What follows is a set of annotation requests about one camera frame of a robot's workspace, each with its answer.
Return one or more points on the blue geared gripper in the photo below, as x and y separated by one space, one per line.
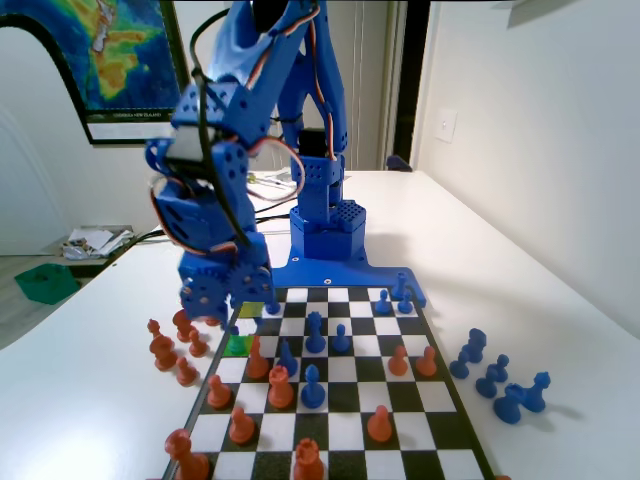
206 289

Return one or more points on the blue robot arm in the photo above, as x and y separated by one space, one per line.
320 75

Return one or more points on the blue pawn chess piece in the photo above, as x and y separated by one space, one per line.
498 369
382 305
459 367
405 305
486 386
272 307
340 342

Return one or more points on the orange pawn chess piece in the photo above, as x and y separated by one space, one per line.
380 427
241 429
398 364
196 345
426 364
186 374
218 396

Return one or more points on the blue bishop chess piece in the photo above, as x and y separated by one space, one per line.
312 387
288 362

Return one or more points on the blue queen chess piece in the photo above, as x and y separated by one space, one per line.
314 337

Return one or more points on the orange knight chess piece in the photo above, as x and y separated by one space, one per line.
163 354

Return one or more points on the orange rook chess piece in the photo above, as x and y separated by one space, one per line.
307 462
280 392

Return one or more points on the blue crowned chess piece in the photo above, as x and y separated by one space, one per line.
537 395

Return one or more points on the black and white chessboard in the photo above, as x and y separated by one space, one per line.
350 400

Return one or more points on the white papers with pens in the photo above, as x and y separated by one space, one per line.
275 179

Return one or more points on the pile of papers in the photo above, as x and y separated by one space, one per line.
95 240

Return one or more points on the green plastic box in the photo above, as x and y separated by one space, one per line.
47 285

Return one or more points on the dark blue rounded object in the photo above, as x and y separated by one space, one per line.
399 164

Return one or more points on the framed map poster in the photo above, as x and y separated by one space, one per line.
125 50

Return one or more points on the blue arm base plate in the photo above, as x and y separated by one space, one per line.
340 275

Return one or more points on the white light switch plate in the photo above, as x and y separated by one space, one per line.
445 125

